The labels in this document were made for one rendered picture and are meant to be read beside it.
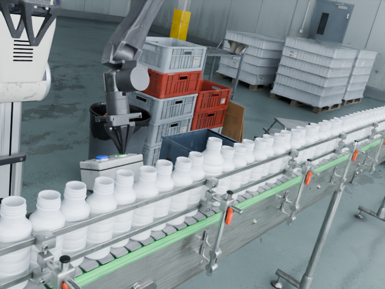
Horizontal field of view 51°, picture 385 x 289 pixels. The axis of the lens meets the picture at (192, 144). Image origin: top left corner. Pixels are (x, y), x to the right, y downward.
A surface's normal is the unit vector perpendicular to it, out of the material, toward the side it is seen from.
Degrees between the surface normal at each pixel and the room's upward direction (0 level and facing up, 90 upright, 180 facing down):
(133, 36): 99
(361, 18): 90
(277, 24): 90
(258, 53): 89
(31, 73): 90
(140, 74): 69
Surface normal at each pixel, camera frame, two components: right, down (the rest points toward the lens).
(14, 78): 0.74, 0.37
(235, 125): -0.65, 0.33
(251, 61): -0.67, 0.12
